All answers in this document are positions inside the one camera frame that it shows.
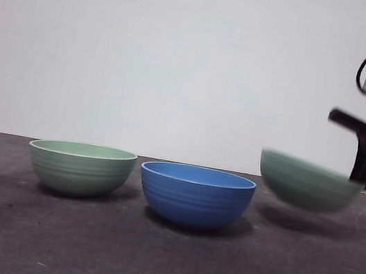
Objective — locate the green ribbed bowl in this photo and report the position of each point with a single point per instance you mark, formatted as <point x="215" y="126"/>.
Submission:
<point x="78" y="175"/>
<point x="304" y="189"/>

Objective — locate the blue ribbed bowl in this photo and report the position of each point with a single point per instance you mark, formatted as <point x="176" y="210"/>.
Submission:
<point x="193" y="202"/>

